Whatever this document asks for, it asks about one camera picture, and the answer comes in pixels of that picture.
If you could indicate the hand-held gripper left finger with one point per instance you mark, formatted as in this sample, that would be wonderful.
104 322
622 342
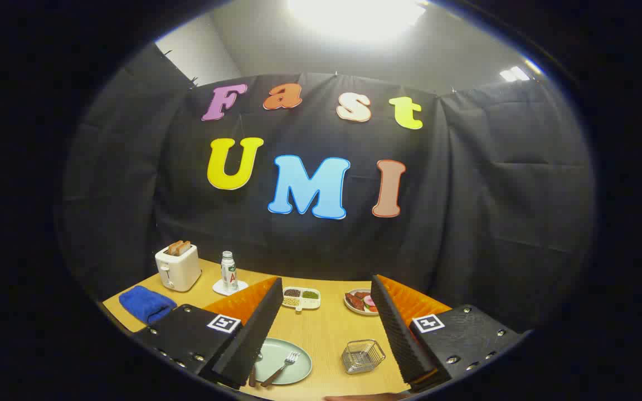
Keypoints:
254 334

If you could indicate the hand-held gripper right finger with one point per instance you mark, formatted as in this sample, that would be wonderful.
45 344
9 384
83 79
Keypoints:
399 334

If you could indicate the white plate with food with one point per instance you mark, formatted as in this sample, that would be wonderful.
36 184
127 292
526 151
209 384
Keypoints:
357 302

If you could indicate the pale green round plate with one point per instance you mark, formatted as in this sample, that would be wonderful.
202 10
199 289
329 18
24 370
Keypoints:
296 370

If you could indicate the white square coaster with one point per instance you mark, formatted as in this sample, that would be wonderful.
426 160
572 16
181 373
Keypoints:
220 288

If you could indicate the white divided dish with beans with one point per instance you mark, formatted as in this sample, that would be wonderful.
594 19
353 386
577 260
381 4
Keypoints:
301 298

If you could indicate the small white drink bottle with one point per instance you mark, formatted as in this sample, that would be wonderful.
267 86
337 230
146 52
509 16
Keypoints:
229 273

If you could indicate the white toaster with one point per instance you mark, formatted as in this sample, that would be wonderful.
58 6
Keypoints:
179 272

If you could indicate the brown toast slice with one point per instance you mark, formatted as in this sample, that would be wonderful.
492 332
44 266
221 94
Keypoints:
185 245
174 248

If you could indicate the blue folded cloth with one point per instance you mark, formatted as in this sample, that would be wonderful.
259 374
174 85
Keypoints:
145 303

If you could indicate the small ceiling light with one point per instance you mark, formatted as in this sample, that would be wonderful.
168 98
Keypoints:
515 73

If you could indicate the large ceiling light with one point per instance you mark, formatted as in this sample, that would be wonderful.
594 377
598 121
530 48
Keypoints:
354 16

